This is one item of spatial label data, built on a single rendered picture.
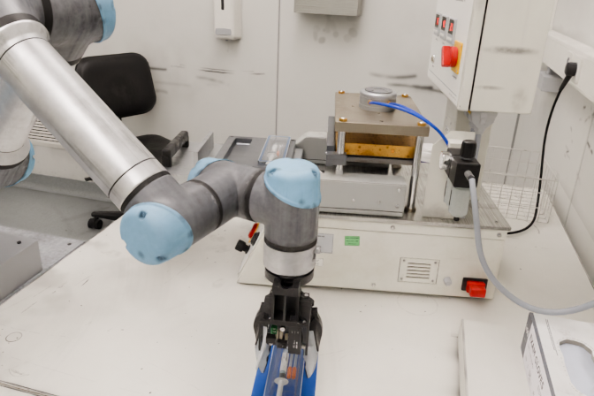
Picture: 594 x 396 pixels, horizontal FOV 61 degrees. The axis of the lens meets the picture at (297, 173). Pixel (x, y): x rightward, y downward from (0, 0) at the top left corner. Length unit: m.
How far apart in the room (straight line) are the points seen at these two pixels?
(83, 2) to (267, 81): 1.94
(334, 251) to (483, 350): 0.33
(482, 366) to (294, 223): 0.42
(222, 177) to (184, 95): 2.25
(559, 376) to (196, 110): 2.41
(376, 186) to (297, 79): 1.73
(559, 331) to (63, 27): 0.88
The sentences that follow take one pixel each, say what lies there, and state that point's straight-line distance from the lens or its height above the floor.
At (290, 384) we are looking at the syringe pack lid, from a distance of 0.86.
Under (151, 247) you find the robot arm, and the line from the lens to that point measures 0.61.
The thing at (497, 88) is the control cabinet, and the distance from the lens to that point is 0.98.
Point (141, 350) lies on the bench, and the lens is 0.97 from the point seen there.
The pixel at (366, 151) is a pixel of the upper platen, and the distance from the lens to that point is 1.04.
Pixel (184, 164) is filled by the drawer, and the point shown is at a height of 0.97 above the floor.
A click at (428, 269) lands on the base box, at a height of 0.82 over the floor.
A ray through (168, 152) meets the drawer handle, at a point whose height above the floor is 1.00.
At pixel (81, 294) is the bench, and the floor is 0.75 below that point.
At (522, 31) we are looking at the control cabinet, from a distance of 0.98.
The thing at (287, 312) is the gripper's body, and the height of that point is 0.92.
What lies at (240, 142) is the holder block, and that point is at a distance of 1.24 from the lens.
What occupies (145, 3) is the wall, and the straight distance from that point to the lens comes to 2.96.
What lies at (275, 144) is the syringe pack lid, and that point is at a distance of 1.17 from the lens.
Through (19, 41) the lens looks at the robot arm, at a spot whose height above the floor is 1.28.
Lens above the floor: 1.37
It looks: 21 degrees down
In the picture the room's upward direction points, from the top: 3 degrees clockwise
